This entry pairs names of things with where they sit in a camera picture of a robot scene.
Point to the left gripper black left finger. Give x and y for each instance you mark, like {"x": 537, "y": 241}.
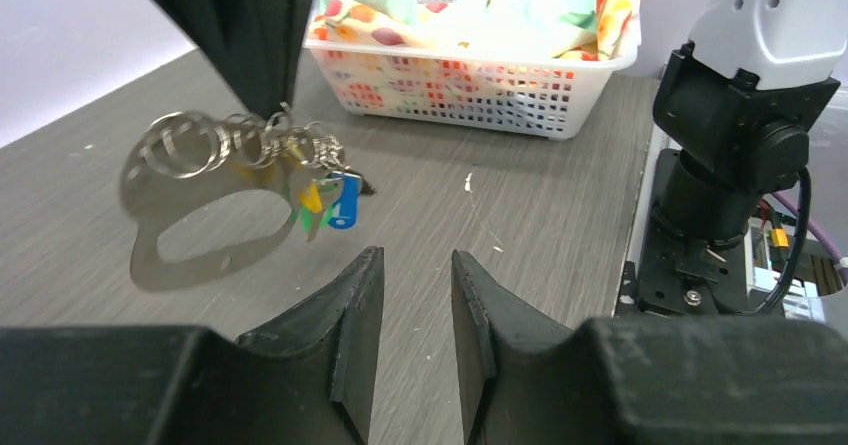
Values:
{"x": 304, "y": 377}

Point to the orange patterned cloth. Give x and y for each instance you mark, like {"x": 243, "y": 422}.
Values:
{"x": 423, "y": 57}

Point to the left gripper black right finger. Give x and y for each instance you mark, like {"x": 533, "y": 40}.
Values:
{"x": 527, "y": 379}

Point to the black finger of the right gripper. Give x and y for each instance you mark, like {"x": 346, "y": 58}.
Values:
{"x": 254, "y": 45}

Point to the green patterned cloth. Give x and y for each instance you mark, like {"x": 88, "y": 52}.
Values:
{"x": 537, "y": 28}

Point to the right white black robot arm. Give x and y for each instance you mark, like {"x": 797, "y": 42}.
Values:
{"x": 741, "y": 133}

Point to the white plastic basket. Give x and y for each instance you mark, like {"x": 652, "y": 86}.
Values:
{"x": 553, "y": 113}

